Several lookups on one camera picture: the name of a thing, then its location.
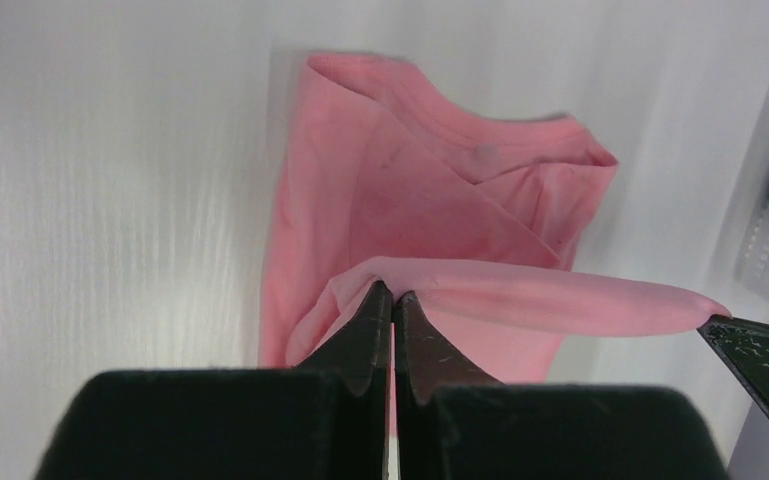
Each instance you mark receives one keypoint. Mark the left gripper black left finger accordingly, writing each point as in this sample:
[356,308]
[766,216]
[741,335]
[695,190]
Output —
[325,418]

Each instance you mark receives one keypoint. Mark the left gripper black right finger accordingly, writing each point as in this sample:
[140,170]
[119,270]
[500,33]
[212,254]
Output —
[456,421]

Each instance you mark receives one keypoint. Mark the pink t shirt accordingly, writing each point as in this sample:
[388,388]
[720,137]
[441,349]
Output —
[386,180]

